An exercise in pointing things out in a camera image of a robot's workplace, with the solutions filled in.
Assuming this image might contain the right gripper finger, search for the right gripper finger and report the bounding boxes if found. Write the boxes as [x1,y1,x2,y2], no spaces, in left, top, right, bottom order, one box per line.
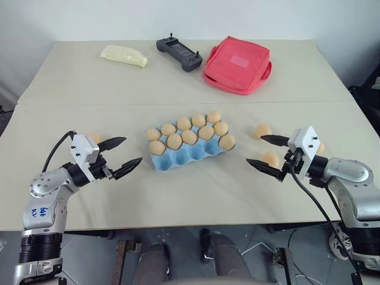
[246,158,283,179]
[260,134,290,147]

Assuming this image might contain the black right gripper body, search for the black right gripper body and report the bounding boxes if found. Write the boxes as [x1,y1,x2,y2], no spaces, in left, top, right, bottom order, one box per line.
[278,147,306,182]

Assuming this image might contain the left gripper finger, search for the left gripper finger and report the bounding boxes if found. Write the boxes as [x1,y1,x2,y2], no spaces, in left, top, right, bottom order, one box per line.
[97,137,128,153]
[111,157,144,181]

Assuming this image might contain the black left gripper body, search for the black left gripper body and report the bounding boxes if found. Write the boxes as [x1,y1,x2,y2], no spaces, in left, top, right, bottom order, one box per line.
[88,159,118,181]

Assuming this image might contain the blue egg tray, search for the blue egg tray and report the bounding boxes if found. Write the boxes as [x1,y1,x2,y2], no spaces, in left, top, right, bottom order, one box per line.
[144,118,238,173]

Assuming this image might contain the red fabric bag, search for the red fabric bag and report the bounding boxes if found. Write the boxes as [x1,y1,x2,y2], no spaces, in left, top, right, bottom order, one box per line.
[202,36,273,97]

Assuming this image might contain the clear bag of pale powder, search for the clear bag of pale powder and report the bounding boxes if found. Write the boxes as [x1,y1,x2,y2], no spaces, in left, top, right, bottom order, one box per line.
[99,44,149,69]

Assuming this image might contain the white and black sneaker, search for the white and black sneaker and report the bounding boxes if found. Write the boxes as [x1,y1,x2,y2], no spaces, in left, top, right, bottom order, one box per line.
[328,224,354,262]

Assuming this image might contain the rusty metal table leg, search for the rusty metal table leg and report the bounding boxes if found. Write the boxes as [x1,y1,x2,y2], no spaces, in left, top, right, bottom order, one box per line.
[116,239,135,285]
[278,247,295,285]

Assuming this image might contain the black chair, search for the black chair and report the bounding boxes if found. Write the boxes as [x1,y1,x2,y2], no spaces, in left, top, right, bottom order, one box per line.
[347,67,380,127]

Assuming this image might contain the dark rounded shape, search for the dark rounded shape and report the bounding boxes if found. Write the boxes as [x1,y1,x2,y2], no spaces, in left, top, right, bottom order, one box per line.
[138,242,170,285]
[213,233,254,285]

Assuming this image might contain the black handheld remote controller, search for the black handheld remote controller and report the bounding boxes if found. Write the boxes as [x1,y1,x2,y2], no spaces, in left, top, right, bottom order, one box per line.
[156,33,204,73]

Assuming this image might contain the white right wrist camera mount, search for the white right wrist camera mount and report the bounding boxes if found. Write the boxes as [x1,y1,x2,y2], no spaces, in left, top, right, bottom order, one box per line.
[287,125,321,179]

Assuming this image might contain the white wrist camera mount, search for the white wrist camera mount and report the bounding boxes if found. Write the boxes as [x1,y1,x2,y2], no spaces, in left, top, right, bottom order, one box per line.
[70,134,100,182]
[287,125,321,179]

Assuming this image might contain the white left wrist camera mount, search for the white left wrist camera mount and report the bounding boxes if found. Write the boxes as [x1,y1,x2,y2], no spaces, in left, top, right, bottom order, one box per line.
[70,134,100,182]

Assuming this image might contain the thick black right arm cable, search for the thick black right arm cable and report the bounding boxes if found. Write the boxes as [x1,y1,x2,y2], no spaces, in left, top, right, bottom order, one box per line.
[290,164,365,285]

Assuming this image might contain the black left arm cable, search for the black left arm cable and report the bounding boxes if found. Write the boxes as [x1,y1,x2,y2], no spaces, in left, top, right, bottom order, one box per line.
[41,129,75,173]

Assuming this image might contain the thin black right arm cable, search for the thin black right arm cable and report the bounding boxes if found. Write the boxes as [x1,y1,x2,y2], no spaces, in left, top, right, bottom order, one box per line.
[325,187,359,268]

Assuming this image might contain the white floor cable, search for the white floor cable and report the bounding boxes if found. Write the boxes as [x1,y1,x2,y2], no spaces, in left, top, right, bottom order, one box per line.
[242,241,278,257]

